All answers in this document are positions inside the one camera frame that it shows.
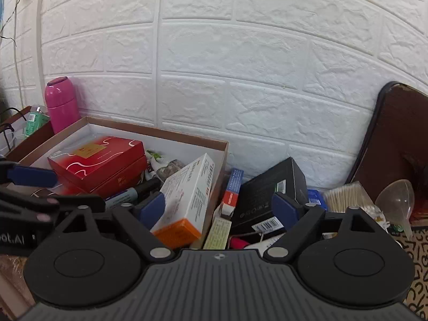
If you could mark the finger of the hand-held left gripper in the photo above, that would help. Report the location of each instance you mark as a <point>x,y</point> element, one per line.
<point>31,176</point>
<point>30,207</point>

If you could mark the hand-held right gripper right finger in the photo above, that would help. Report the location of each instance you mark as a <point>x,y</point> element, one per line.
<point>284,209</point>

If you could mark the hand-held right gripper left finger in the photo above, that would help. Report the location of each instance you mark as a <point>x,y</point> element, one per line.
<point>152,210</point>

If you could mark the grey marker pen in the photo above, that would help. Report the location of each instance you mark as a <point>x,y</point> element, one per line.
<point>123,198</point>

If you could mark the orange white box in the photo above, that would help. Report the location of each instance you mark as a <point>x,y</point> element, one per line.
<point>187,194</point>

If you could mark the red gift box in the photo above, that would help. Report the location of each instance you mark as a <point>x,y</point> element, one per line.
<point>100,160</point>

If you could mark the tan cardboard box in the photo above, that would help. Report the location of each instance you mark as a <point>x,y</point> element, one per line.
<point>133,134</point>

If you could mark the black box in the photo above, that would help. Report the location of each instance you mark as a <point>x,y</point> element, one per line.
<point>264,197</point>

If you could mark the brown paper bag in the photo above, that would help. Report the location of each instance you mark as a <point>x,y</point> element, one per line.
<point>33,140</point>

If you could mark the white card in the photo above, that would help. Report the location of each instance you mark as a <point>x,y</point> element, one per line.
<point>264,241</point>

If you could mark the grey mottled bundle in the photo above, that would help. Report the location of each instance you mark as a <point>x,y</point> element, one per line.
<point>170,169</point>

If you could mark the white green tube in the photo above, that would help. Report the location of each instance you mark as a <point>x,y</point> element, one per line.
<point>154,160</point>

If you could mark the green bottle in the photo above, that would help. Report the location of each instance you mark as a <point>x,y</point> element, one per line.
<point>33,122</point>

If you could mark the blue red white box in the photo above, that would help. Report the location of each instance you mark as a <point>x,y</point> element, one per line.
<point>232,187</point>

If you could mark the cotton swabs bag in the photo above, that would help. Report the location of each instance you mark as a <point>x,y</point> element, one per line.
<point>349,197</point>

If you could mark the tall yellow-green box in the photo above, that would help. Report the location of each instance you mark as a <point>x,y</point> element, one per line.
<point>217,234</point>

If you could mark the pink bottle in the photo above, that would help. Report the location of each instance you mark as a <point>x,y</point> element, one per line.
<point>62,107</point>

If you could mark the clear plastic funnel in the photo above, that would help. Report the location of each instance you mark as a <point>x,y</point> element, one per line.
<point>396,199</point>

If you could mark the small green packet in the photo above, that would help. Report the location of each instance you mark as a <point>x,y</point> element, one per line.
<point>398,228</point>

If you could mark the brown headboard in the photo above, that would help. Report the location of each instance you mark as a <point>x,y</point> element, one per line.
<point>394,133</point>

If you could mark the letter printed blanket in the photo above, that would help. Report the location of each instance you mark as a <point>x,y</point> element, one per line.
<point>418,260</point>

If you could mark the white wall conduit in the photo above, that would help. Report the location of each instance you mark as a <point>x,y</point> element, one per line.
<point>40,30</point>

